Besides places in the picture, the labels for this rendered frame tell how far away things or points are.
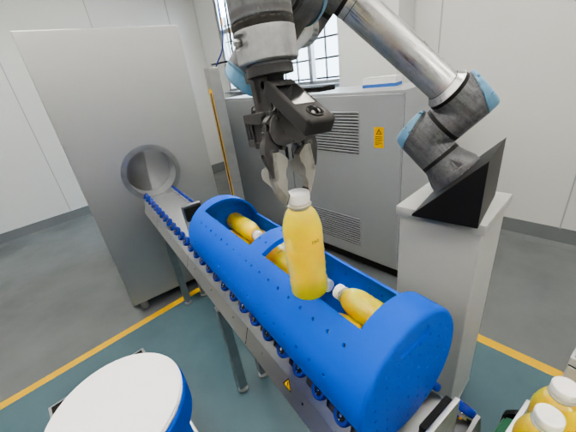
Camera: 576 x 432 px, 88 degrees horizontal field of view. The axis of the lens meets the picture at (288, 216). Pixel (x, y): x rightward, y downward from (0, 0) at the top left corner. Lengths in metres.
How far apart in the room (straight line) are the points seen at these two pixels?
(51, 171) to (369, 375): 5.16
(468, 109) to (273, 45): 0.88
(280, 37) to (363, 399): 0.56
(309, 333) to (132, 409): 0.41
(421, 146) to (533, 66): 2.04
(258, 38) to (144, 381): 0.74
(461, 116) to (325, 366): 0.94
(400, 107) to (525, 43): 1.34
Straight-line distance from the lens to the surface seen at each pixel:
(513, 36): 3.23
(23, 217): 5.50
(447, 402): 0.73
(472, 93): 1.22
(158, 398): 0.81
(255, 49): 0.46
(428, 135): 1.24
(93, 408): 0.88
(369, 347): 0.57
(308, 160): 0.50
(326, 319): 0.62
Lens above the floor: 1.64
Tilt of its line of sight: 26 degrees down
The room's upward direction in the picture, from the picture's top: 8 degrees counter-clockwise
